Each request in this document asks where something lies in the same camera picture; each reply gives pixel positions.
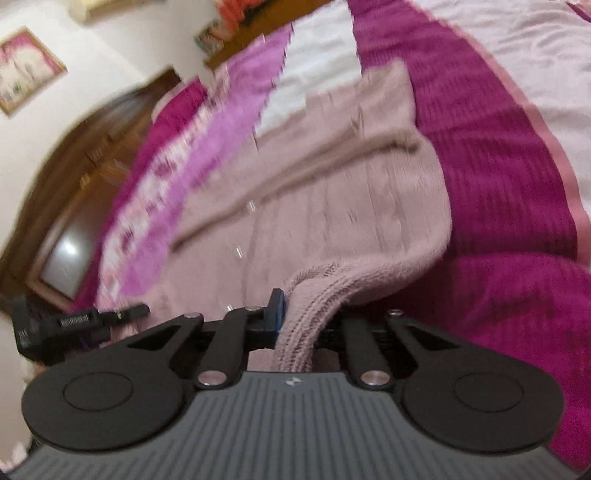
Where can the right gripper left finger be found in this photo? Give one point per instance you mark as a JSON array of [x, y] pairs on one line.
[[131, 391]]

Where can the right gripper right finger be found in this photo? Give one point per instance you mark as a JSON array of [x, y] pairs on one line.
[[462, 395]]

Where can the pink knitted cardigan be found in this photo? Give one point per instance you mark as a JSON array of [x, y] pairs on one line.
[[342, 204]]

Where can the wooden headboard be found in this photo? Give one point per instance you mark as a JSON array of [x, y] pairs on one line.
[[49, 253]]

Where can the pink purple floral bedspread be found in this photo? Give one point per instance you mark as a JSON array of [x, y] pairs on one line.
[[502, 92]]

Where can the row of books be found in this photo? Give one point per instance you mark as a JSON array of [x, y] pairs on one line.
[[212, 37]]

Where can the orange curtain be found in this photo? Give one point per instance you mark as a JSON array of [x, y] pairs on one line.
[[233, 11]]

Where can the framed wall picture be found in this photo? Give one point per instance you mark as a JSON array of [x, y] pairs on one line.
[[27, 66]]

